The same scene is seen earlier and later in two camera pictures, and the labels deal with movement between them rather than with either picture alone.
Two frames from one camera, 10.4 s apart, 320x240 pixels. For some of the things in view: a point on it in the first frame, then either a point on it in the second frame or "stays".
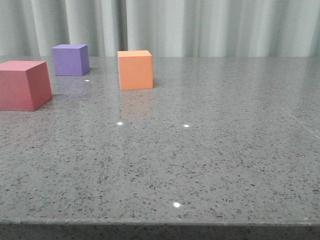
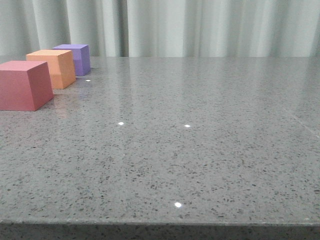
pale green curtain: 281,28 stays
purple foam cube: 71,59 stays
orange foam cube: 135,69 -> 61,65
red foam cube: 25,85 stays
